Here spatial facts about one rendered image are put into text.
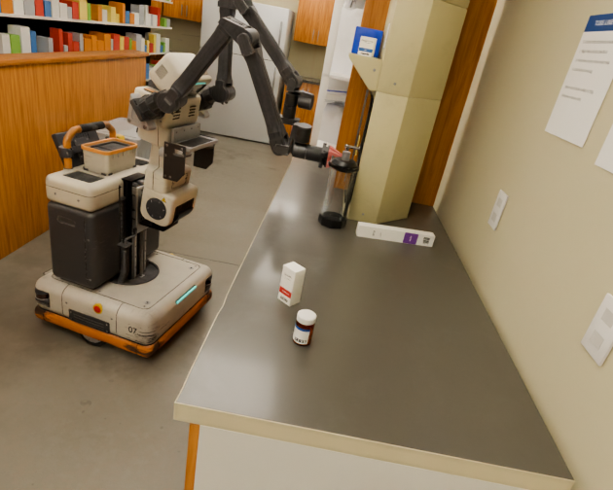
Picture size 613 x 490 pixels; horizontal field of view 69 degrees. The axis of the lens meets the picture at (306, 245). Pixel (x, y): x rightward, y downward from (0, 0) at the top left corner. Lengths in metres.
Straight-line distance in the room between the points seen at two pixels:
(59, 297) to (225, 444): 1.67
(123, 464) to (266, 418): 1.20
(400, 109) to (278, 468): 1.19
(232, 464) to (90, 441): 1.19
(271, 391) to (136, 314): 1.40
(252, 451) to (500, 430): 0.46
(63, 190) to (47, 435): 0.99
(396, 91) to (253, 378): 1.09
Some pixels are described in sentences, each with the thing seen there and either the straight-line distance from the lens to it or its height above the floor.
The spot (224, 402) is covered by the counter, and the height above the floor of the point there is 0.94.
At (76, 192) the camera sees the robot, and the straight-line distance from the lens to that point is 2.15.
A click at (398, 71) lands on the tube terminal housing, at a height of 1.48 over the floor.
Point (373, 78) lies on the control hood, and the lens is 1.61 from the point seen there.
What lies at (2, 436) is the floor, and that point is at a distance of 2.15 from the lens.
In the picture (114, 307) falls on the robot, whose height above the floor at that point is 0.27.
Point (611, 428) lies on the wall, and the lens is 0.95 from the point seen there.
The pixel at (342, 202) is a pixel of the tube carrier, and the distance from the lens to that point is 1.57.
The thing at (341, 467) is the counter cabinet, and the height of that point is 0.87.
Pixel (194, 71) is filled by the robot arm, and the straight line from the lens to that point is 1.74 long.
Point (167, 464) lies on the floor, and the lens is 1.95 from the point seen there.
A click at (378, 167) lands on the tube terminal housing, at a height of 1.16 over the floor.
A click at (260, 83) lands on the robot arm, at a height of 1.36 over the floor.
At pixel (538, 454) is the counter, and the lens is 0.98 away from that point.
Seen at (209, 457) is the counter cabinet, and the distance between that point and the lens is 0.92.
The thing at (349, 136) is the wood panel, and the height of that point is 1.18.
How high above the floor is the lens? 1.54
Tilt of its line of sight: 25 degrees down
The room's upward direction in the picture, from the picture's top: 11 degrees clockwise
